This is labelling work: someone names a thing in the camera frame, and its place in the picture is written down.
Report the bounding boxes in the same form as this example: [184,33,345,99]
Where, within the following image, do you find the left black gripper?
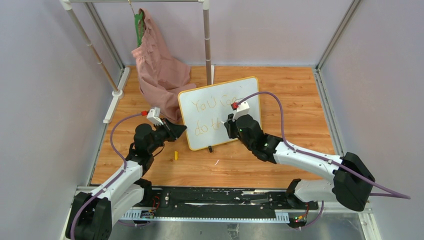
[147,118,187,154]

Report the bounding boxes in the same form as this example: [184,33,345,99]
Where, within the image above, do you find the yellow framed whiteboard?
[177,76,259,151]

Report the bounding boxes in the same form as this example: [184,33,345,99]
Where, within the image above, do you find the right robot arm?
[224,114,375,212]

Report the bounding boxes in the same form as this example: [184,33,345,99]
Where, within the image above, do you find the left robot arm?
[65,118,187,240]

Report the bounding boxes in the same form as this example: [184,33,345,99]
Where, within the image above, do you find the pink cloth garment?
[131,8,197,123]

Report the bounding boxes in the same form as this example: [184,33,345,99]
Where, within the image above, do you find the white clothes rack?
[60,0,215,124]

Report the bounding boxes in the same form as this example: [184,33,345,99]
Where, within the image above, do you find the green clothes hanger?
[128,0,145,47]

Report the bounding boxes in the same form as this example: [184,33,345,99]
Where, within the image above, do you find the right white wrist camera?
[230,101,250,122]

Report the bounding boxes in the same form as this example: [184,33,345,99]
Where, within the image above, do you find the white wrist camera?
[146,106,164,126]
[230,101,250,122]

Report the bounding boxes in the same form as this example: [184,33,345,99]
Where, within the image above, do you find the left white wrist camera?
[146,106,164,126]

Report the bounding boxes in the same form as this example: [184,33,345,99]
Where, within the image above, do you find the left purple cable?
[69,110,149,240]

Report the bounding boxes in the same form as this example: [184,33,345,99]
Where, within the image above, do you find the purple cable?
[69,110,149,240]
[231,91,412,229]

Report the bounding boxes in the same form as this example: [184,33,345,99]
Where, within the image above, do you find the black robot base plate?
[117,186,319,228]

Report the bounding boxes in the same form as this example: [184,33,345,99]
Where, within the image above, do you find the aluminium frame post left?
[84,2,125,72]

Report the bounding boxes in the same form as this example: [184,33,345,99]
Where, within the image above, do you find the aluminium frame post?
[84,2,125,72]
[312,0,363,156]

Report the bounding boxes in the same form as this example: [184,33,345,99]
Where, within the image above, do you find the aluminium frame post right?
[312,0,363,156]

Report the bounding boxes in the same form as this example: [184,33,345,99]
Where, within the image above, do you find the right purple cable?
[231,91,412,229]

